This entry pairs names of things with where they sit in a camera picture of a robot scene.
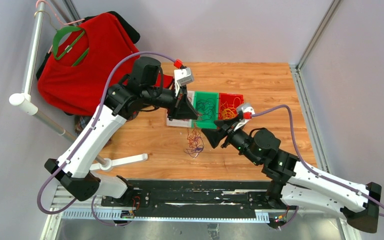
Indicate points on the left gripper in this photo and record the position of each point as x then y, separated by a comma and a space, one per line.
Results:
186, 110

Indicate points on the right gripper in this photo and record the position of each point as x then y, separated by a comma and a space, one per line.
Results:
214, 135

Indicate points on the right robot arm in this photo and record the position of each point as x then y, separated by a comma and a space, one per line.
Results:
295, 183

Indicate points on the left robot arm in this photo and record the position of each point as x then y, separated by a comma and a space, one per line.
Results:
120, 102

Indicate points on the white plastic bin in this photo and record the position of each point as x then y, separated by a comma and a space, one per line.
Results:
186, 123

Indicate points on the green plastic bin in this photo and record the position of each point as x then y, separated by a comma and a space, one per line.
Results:
207, 106

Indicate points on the red plastic bin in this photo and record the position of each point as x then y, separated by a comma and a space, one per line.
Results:
227, 104

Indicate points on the plaid shirt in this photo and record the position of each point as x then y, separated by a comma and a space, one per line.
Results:
80, 122

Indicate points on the red t-shirt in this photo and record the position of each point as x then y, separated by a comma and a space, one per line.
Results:
77, 90

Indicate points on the green clothes hanger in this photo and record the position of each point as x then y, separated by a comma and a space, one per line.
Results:
70, 45

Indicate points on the white clothes rack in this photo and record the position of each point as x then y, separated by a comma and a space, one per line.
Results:
23, 101

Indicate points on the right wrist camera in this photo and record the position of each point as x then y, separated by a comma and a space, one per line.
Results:
244, 115

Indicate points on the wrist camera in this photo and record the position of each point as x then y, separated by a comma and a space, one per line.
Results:
182, 77
244, 115

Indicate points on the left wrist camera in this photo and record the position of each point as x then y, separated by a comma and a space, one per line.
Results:
182, 77

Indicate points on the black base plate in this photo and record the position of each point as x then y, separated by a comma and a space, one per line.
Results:
197, 199

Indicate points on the aluminium frame rail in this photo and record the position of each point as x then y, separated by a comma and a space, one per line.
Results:
302, 90

